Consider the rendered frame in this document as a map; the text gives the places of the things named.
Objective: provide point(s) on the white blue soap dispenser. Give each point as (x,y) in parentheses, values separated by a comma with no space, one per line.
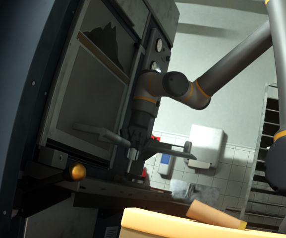
(165,162)

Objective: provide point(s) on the silver cylinder with stem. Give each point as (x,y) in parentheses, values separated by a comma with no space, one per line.
(132,155)

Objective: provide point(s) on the dark deck oven body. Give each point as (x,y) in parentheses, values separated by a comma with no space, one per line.
(6,99)

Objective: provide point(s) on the grey tray rack trolley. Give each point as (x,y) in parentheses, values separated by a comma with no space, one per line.
(264,148)

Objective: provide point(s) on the wooden rolling pin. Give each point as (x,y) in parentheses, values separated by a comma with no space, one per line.
(213,215)

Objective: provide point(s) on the cream yellow box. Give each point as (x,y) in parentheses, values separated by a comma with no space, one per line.
(157,224)

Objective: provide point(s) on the brass ball lever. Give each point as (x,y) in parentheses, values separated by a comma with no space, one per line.
(77,171)

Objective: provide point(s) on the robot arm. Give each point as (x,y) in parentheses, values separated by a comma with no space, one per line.
(234,63)

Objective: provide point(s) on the white round gauge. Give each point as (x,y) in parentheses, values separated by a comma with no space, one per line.
(159,45)
(154,66)

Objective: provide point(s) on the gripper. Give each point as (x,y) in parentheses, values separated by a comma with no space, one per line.
(142,121)

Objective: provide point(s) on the grey gauge column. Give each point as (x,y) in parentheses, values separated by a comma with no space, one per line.
(155,81)

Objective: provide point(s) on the steel sink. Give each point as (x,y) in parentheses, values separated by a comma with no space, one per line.
(194,191)

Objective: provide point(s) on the red small object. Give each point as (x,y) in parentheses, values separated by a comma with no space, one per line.
(145,172)

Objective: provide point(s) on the white paper towel dispenser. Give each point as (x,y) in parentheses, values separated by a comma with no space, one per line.
(206,146)

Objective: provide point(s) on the grey block with hole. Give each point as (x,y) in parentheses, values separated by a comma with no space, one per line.
(54,156)

